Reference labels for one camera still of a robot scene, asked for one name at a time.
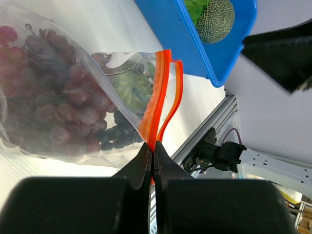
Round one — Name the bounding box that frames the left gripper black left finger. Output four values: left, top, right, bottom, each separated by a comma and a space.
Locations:
0, 144, 152, 234

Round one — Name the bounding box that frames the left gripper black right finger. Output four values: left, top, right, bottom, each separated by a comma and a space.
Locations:
154, 142, 295, 234

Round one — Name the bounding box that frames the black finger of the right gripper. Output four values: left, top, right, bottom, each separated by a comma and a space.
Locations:
242, 19, 312, 93

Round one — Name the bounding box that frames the blue black grape bunch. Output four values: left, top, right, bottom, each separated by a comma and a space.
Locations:
95, 60, 156, 151

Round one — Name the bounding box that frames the clear zip bag orange zipper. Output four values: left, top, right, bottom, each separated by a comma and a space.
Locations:
0, 0, 184, 169

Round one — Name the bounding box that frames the dark purple grape bunch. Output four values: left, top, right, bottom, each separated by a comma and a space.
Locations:
0, 24, 116, 158

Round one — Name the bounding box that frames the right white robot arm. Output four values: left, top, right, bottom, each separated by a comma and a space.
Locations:
209, 20, 312, 197

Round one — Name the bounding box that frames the green cantaloupe melon toy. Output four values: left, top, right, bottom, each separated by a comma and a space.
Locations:
195, 0, 235, 44

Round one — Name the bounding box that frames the green cabbage toy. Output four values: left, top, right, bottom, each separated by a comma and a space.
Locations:
184, 0, 210, 25

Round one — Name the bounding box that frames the blue plastic bin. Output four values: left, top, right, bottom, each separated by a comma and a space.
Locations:
135, 0, 257, 87

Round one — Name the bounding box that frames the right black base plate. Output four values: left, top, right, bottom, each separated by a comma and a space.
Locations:
182, 127, 219, 172

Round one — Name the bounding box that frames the aluminium rail frame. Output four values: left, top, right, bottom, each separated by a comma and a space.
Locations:
172, 95, 238, 171

